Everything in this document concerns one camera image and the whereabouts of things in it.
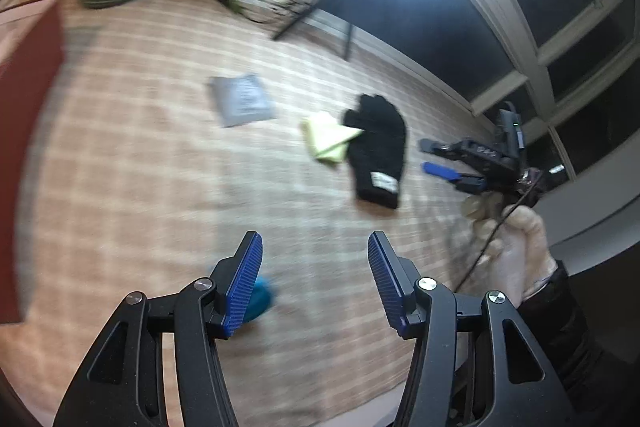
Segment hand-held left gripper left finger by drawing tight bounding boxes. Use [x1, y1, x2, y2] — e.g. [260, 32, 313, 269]
[52, 231, 264, 427]

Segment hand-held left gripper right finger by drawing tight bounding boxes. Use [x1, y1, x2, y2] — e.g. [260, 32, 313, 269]
[367, 231, 583, 427]

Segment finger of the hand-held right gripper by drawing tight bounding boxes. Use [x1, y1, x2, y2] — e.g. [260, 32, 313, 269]
[419, 137, 501, 164]
[422, 161, 486, 192]

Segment teal collapsible funnel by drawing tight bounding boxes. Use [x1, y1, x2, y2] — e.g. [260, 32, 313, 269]
[240, 274, 276, 325]

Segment black knit gloves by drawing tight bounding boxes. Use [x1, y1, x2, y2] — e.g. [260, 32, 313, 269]
[341, 93, 408, 210]

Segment red cardboard box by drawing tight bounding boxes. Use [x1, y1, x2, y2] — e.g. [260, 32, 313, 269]
[0, 0, 66, 325]

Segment person's right forearm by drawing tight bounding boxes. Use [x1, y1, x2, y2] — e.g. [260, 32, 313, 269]
[515, 262, 640, 427]

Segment person's right hand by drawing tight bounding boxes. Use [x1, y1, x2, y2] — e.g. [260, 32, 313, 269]
[460, 194, 558, 303]

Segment yellow cloth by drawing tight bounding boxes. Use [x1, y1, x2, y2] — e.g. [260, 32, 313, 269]
[300, 111, 365, 165]

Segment beige plaid blanket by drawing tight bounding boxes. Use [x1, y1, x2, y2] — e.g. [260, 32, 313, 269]
[15, 0, 501, 427]

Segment grey foil packet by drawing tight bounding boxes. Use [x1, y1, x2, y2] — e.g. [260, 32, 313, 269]
[207, 74, 278, 128]

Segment black tripod stand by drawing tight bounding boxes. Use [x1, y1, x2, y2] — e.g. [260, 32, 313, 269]
[272, 0, 371, 60]

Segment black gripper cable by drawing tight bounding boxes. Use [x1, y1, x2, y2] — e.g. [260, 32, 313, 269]
[452, 177, 543, 295]

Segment white window frame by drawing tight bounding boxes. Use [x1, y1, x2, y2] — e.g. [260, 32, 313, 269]
[280, 0, 640, 275]

